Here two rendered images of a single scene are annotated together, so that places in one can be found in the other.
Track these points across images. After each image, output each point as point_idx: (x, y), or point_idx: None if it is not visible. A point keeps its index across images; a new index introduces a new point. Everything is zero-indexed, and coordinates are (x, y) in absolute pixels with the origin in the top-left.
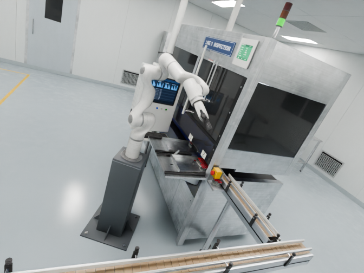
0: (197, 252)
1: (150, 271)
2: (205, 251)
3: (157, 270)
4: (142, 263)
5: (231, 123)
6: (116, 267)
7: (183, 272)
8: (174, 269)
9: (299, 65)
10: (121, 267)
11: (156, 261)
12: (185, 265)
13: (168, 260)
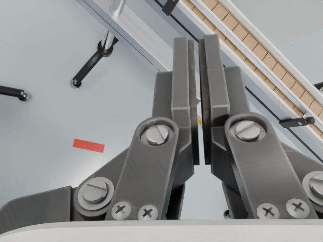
0: (226, 28)
1: (309, 82)
2: (213, 13)
3: (301, 73)
4: (290, 105)
5: None
6: (319, 133)
7: (255, 41)
8: (280, 51)
9: None
10: (314, 126)
11: (272, 88)
12: (264, 37)
13: (258, 72)
